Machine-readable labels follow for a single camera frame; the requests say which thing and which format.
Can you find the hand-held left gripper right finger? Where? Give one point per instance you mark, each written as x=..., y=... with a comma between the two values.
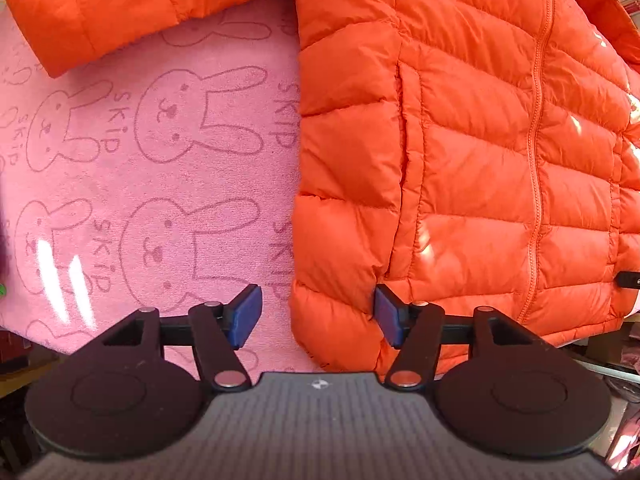
x=390, y=315

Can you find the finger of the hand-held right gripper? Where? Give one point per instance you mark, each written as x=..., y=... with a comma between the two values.
x=630, y=280

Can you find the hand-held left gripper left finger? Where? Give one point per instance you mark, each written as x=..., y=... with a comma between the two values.
x=245, y=315

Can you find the orange hooded puffer jacket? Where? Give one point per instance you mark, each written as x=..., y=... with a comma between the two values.
x=475, y=160

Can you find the pink rabbit-print mat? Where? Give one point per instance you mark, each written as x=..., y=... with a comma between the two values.
x=150, y=210

